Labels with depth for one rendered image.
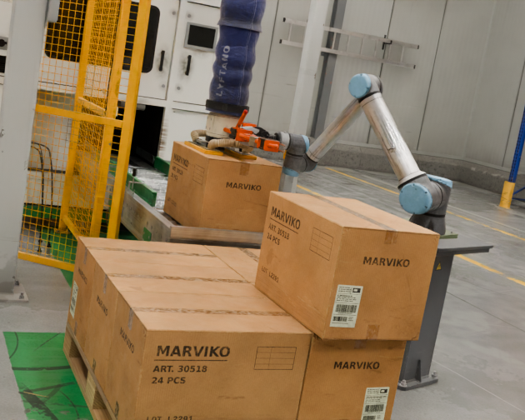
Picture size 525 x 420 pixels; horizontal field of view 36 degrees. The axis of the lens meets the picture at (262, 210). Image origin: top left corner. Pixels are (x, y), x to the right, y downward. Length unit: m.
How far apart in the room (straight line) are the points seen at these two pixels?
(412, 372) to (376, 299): 1.37
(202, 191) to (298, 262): 1.16
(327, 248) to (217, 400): 0.63
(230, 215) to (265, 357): 1.39
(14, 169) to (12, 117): 0.27
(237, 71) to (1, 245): 1.55
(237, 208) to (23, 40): 1.38
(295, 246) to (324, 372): 0.47
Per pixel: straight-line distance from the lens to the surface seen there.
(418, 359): 4.18
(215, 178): 3.98
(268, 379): 2.84
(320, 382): 2.93
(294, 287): 2.98
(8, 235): 4.48
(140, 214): 4.43
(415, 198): 3.82
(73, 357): 3.75
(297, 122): 7.17
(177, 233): 3.90
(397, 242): 2.83
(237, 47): 4.19
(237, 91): 4.19
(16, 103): 4.36
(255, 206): 4.09
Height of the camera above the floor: 1.39
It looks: 9 degrees down
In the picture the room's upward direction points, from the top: 10 degrees clockwise
